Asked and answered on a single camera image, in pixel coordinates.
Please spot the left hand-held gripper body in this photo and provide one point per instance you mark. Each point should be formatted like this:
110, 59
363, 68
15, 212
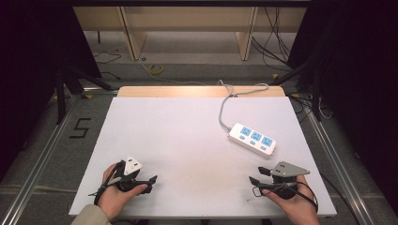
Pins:
131, 167

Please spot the dark curtain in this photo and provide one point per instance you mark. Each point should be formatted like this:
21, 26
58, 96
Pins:
359, 78
34, 62

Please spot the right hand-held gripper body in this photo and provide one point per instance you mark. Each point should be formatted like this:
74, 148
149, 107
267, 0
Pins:
289, 170

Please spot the black metal stand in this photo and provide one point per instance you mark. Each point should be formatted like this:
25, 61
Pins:
316, 90
60, 93

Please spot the white power strip blue sockets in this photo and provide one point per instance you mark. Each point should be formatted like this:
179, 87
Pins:
252, 139

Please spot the person's right hand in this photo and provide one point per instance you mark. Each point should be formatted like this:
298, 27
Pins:
295, 206

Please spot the person's left hand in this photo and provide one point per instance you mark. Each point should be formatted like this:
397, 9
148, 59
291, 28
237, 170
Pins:
114, 197

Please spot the aluminium floor rail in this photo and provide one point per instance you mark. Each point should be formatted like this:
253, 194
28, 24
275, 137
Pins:
341, 168
37, 162

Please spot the light wooden shelf unit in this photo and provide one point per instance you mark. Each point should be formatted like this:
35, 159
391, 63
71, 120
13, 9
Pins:
187, 18

